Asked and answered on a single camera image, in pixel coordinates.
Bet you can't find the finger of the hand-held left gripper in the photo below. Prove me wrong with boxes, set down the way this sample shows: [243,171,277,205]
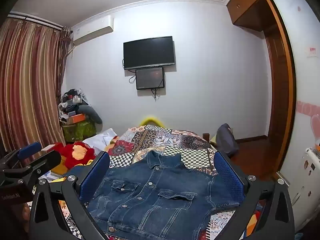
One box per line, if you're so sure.
[0,141,42,167]
[5,151,62,180]

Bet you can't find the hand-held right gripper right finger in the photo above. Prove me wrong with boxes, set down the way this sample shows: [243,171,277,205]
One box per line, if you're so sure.
[213,151,293,240]

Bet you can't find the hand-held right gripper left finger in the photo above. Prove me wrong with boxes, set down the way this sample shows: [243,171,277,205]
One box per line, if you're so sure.
[29,151,112,240]

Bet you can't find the blue denim jacket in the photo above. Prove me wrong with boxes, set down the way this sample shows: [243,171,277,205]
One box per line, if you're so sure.
[84,151,241,240]

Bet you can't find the pile of clothes and clutter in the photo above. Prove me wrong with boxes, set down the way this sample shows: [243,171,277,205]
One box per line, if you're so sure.
[58,89,89,120]

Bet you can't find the printed paper sheets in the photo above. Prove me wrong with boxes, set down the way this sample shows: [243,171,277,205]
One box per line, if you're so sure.
[46,172,66,182]

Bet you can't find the red plush toy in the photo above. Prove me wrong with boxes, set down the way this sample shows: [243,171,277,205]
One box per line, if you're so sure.
[51,141,97,168]

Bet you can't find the white sheet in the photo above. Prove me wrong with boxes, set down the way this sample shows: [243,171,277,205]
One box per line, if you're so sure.
[82,128,118,150]

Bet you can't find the grey backpack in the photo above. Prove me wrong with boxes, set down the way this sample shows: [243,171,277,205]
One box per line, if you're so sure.
[215,123,239,157]

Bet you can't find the green cloth covered cabinet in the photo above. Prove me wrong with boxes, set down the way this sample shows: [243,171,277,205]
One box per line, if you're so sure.
[62,121,97,142]

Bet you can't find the orange box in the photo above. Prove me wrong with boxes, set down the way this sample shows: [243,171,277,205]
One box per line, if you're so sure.
[67,114,87,124]

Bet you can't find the grey pillow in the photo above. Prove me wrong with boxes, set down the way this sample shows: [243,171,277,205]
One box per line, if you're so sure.
[77,104,103,125]

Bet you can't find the patchwork bedspread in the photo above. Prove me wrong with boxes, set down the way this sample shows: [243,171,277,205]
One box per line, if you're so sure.
[50,124,265,240]

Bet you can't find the striped red and gold curtain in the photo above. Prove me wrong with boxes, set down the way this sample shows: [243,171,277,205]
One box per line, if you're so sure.
[0,17,72,155]

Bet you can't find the yellow chair back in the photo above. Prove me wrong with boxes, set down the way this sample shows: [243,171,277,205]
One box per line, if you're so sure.
[139,116,164,128]

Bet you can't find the white door with stickers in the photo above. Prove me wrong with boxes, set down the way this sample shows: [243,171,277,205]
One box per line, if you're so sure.
[271,0,320,233]

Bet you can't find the curtain rod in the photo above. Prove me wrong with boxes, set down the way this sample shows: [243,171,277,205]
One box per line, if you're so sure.
[7,12,72,32]

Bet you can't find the white air conditioner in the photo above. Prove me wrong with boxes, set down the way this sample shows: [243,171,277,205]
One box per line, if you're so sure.
[71,15,114,46]

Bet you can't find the wooden overhead cabinet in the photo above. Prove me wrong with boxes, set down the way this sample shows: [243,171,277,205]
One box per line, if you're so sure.
[226,0,285,32]

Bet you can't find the small black wall monitor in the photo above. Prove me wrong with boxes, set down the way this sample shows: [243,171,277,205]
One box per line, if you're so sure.
[136,66,165,90]

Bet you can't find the black wall television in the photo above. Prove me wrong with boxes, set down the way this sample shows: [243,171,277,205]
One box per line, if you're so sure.
[123,36,175,70]

